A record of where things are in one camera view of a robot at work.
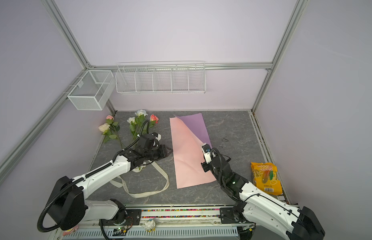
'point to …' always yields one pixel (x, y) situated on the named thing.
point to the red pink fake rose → (153, 119)
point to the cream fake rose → (110, 129)
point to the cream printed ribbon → (119, 182)
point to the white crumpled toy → (149, 225)
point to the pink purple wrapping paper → (189, 132)
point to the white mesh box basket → (94, 90)
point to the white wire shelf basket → (161, 77)
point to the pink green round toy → (73, 230)
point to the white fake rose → (135, 122)
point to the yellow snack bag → (265, 177)
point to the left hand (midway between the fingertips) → (171, 153)
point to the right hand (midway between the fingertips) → (205, 152)
